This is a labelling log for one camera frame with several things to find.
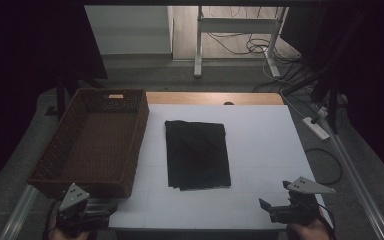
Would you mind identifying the person's right hand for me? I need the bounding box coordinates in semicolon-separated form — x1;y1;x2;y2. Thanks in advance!
286;217;332;240

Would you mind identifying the aluminium rail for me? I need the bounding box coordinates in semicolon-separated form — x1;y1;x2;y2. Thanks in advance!
317;116;384;240
0;183;41;240

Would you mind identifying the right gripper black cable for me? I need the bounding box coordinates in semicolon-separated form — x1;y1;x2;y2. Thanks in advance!
317;203;338;240

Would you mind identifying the black cloth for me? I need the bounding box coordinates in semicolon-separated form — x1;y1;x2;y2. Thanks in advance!
164;119;232;192

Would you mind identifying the person's left hand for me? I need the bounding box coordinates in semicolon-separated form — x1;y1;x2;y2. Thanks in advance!
47;227;92;240

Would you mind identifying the black floor cable loop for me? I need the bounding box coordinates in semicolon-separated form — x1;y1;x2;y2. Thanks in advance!
304;147;344;186

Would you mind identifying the white power strip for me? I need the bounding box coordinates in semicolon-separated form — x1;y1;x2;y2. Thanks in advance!
301;116;331;141

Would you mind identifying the black metal stand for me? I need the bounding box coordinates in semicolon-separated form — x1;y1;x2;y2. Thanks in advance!
45;59;108;122
281;9;371;136

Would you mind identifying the white table mat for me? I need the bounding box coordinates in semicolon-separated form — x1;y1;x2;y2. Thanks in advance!
108;103;334;231

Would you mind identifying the white desk frame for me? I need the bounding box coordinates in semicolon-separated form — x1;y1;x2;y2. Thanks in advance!
193;5;290;79

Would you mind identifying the brown wicker basket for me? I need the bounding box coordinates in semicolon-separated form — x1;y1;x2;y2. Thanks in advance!
27;87;150;200

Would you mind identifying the tangle of floor cables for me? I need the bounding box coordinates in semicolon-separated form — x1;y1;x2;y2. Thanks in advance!
207;5;318;95

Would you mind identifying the white cabinet panel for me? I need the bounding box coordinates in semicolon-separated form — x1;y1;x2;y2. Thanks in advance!
84;5;175;56

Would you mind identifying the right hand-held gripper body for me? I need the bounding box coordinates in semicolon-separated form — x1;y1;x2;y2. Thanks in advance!
268;176;337;226

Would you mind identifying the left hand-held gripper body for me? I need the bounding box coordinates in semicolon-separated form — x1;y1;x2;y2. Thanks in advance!
55;182;112;235

